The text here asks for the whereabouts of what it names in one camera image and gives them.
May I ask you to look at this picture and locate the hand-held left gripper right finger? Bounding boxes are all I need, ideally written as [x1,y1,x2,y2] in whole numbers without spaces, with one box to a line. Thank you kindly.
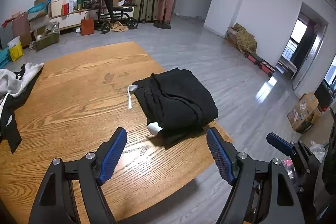
[206,127,306,224]

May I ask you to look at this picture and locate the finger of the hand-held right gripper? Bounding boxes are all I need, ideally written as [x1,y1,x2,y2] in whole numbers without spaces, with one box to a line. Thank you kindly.
[266,132,298,156]

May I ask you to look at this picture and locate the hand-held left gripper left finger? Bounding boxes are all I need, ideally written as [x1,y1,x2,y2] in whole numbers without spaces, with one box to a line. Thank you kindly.
[28,127,128,224]

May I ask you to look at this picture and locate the person's right forearm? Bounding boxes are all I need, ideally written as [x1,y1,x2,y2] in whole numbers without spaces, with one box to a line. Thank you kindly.
[322,122,336,197]

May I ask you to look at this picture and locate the clear plastic bag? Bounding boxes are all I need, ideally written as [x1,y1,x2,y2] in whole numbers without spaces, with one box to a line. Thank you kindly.
[310,140,327,161]

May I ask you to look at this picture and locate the pink object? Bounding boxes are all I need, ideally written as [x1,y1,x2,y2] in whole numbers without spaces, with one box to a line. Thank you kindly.
[283,158,296,180]

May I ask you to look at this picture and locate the stickered cardboard box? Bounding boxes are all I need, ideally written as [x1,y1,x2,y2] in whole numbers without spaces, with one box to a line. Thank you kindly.
[287,92,321,132]

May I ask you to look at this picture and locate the red toolbox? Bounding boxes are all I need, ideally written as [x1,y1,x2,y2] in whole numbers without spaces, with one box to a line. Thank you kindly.
[259,61,276,75]
[244,53,263,64]

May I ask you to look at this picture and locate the dark purple curtain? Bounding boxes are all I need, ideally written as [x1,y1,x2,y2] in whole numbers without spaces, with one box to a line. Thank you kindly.
[291,21,319,64]

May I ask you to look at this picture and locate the camouflage cloth pile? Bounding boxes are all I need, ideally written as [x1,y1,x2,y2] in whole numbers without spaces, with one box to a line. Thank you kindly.
[225,22,258,54]

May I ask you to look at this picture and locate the crumpled brown paper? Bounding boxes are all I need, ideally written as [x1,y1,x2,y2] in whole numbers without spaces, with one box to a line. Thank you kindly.
[110,23,129,33]

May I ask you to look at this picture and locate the orange paper bag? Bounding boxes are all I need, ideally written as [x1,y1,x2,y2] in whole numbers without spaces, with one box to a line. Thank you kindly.
[80,17,95,36]

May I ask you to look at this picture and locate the olive green crate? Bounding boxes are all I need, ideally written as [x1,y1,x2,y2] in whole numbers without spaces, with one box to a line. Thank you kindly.
[35,31,61,52]

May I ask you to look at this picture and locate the yellow and white bag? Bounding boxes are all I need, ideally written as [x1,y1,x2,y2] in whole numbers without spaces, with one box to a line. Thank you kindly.
[7,36,24,62]

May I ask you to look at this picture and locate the white low cabinet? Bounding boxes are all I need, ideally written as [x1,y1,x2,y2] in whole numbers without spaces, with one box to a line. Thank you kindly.
[49,9,99,30]

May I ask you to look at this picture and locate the teal crate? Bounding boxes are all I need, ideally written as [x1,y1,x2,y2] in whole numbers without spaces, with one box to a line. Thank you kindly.
[0,47,11,69]

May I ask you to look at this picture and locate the black wheeled scooter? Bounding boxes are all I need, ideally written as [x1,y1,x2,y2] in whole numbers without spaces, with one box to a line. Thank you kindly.
[94,0,139,34]

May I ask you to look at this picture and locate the olive suitcase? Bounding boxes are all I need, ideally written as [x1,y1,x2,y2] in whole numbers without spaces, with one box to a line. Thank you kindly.
[131,0,156,24]

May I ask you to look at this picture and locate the brown board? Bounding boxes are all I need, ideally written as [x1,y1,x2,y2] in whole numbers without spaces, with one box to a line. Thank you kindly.
[11,13,32,47]

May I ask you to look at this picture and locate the pink suitcase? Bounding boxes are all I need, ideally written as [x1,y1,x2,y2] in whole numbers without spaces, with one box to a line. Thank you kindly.
[157,0,175,25]

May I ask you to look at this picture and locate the white box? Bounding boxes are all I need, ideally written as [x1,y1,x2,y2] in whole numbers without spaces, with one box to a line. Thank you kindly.
[51,0,67,18]

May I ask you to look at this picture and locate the teal cushion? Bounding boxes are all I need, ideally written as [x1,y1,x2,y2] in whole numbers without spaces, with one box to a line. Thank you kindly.
[27,2,49,14]

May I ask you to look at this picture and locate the folded black drawstring pants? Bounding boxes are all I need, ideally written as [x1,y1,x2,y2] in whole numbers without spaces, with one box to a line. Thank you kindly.
[127,74,210,150]

